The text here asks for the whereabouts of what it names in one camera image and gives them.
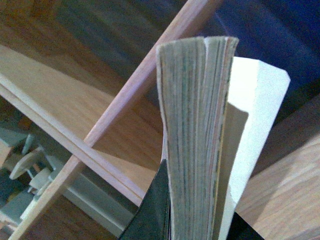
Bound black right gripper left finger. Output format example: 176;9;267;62
119;159;171;240

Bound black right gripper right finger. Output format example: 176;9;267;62
229;212;264;240

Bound white book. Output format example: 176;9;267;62
156;36;291;240

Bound grey metal stand parts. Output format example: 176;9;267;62
0;119;61;226

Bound light wooden bookshelf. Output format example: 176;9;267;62
0;0;320;240

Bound dark blue curtain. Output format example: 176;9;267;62
56;0;320;121

